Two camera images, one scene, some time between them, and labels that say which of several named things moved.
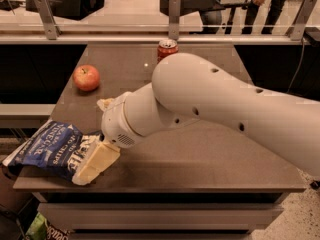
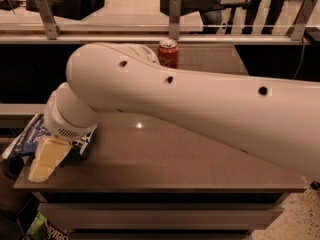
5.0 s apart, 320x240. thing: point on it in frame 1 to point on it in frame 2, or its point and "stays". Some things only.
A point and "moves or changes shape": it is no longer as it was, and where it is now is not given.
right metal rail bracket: x=298 y=27 stays
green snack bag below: x=38 y=229 stays
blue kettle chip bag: x=50 y=148 moves or changes shape
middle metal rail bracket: x=174 y=17 stays
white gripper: x=115 y=123 to x=64 y=128
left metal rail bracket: x=46 y=12 stays
